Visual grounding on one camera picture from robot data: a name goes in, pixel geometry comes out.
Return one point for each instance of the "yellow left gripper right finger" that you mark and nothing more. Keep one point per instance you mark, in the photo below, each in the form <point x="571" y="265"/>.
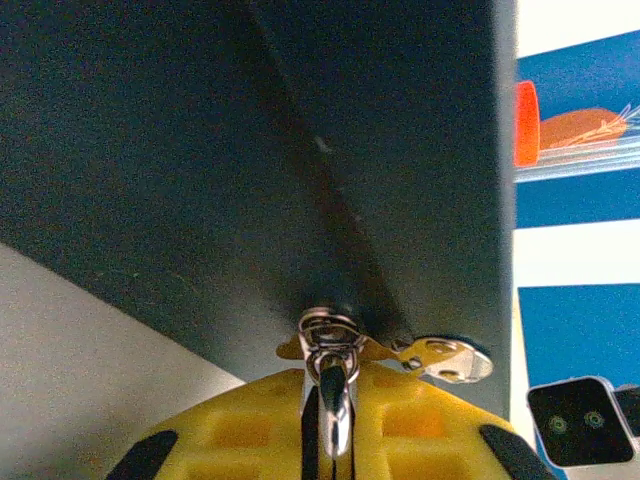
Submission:
<point x="425" y="430"/>

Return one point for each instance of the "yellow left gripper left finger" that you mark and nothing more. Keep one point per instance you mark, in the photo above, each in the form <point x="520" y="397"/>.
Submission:
<point x="235" y="435"/>

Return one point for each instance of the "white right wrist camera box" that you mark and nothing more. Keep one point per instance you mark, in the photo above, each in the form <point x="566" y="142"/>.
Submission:
<point x="582" y="425"/>

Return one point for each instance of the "starry night painted tin box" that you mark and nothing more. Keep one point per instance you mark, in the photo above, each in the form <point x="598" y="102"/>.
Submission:
<point x="200" y="150"/>

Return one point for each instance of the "dark grey padlock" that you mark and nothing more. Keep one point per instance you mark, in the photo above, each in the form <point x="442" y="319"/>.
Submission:
<point x="332" y="400"/>

